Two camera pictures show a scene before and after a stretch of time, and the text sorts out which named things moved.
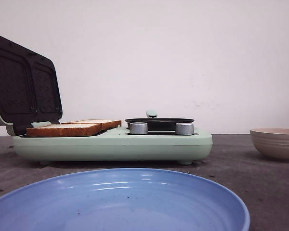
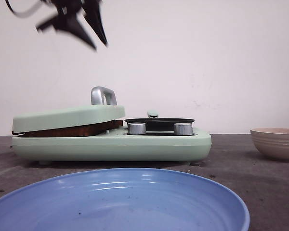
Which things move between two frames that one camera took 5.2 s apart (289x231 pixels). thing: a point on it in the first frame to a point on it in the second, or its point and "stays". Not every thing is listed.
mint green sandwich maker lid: x=24 y=85 to x=103 y=107
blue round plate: x=119 y=199 stays
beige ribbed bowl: x=279 y=143 stays
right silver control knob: x=184 y=129 stays
